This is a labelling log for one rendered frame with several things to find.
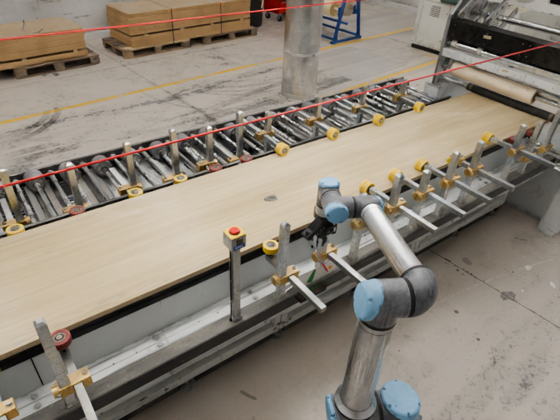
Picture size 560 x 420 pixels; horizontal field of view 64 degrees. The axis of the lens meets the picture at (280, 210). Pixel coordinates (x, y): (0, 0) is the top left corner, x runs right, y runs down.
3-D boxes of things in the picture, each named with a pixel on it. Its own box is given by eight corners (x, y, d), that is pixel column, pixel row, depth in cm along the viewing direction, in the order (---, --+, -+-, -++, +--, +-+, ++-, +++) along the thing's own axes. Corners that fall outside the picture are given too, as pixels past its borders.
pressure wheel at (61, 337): (50, 361, 175) (42, 342, 168) (62, 344, 181) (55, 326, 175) (68, 365, 174) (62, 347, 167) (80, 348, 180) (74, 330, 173)
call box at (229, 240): (246, 247, 183) (246, 232, 178) (232, 254, 179) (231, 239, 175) (237, 238, 187) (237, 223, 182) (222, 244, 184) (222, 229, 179)
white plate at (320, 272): (335, 271, 238) (337, 257, 232) (297, 291, 225) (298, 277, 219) (334, 270, 239) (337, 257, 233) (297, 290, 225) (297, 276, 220)
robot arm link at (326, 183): (321, 187, 181) (316, 174, 189) (317, 212, 188) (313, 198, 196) (343, 186, 182) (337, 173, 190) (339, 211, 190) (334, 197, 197)
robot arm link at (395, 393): (418, 438, 167) (430, 412, 157) (375, 443, 165) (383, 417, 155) (404, 400, 180) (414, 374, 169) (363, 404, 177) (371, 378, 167)
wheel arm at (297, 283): (326, 312, 203) (327, 305, 200) (320, 315, 201) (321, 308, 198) (270, 257, 230) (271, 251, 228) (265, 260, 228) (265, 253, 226)
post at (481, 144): (462, 205, 299) (486, 141, 271) (460, 207, 297) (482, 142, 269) (458, 202, 301) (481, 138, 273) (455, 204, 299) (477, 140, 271)
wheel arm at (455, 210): (465, 217, 245) (467, 212, 243) (461, 218, 243) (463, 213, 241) (397, 176, 277) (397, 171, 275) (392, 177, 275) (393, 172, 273)
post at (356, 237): (355, 265, 250) (370, 194, 222) (351, 267, 248) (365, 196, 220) (351, 261, 252) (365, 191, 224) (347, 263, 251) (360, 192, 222)
